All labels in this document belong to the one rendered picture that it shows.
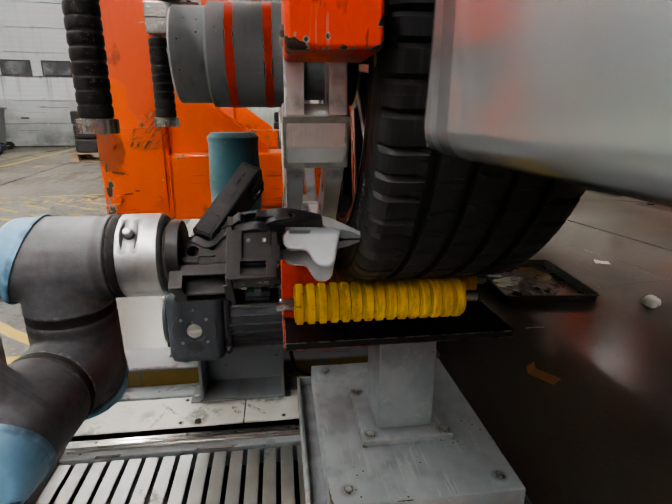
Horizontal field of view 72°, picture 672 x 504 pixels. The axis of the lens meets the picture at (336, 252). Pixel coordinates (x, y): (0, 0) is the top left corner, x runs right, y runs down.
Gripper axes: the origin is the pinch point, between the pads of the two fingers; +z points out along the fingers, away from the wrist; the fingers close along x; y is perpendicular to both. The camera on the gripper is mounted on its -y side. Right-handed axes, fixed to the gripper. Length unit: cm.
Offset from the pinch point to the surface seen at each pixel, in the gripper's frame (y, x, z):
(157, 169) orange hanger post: -46, -44, -37
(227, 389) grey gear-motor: 0, -78, -23
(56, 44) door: -1021, -763, -537
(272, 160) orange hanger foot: -47, -44, -9
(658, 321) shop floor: -22, -112, 137
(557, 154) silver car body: 16.7, 33.1, 2.3
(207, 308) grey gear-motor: -11, -50, -24
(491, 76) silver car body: 10.1, 31.1, 2.1
